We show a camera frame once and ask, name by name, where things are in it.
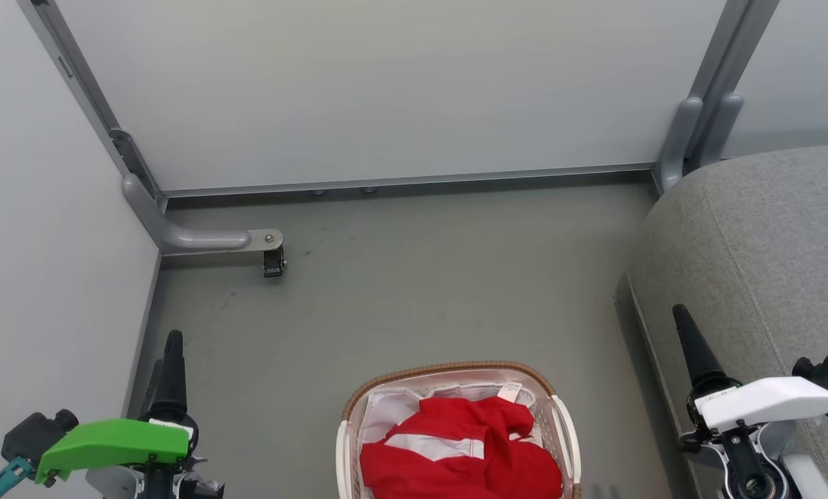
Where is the white laundry basket brown rim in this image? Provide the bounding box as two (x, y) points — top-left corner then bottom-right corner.
(336, 360), (583, 499)

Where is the red and white garment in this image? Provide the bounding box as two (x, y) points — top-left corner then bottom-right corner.
(359, 395), (564, 499)

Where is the grey partition foot with bracket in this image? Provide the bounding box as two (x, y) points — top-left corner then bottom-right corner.
(121, 173), (284, 254)

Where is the grey double partition foot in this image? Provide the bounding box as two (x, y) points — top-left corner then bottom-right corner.
(655, 92), (745, 193)

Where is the grey fabric sofa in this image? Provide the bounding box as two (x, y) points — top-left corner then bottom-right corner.
(626, 143), (828, 499)

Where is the teal cable connector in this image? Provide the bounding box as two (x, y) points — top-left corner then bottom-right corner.
(0, 456), (35, 499)

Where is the grey metal partition bottom rail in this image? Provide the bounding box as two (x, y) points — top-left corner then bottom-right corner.
(163, 163), (657, 200)

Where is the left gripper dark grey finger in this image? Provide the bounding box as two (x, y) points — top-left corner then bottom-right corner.
(139, 358), (162, 419)
(157, 330), (190, 421)

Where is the white garment with label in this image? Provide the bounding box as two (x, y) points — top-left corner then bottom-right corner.
(361, 381), (546, 448)

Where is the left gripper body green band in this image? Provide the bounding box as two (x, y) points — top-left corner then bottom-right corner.
(1, 410), (200, 486)

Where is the grey metal partition post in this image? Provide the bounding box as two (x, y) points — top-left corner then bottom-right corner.
(17, 0), (168, 209)
(684, 0), (781, 167)

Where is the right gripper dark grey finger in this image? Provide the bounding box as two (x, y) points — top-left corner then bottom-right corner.
(672, 304), (741, 393)

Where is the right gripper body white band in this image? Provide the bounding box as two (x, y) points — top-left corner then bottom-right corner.
(687, 355), (828, 435)

